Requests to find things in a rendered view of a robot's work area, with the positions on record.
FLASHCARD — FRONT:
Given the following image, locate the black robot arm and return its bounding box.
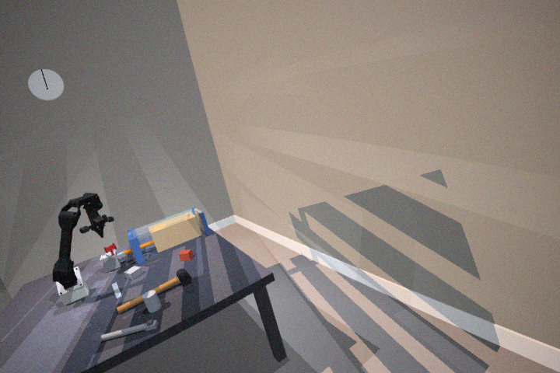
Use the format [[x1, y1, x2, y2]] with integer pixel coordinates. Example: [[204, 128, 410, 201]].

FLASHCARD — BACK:
[[53, 192, 107, 289]]

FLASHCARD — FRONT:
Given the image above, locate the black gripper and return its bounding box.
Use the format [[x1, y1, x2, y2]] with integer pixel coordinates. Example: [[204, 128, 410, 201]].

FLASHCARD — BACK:
[[79, 212, 114, 238]]

